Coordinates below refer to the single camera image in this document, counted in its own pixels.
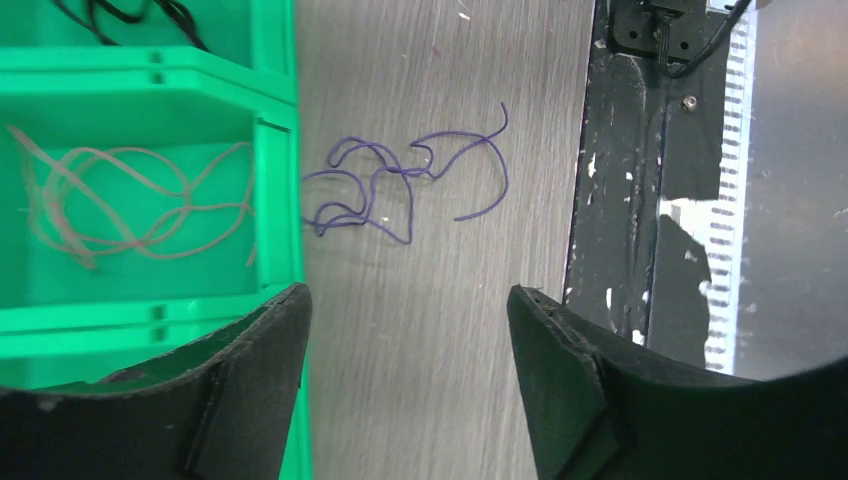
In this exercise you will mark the perforated metal rail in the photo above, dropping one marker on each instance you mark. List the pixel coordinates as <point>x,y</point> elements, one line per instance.
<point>726,215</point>

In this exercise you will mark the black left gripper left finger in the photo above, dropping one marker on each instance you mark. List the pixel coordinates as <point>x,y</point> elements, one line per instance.
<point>219,407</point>

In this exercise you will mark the green plastic bin tray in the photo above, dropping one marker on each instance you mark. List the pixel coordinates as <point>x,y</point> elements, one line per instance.
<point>150,183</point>

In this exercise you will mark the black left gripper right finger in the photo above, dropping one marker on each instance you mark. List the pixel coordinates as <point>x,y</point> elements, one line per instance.
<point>599,406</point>

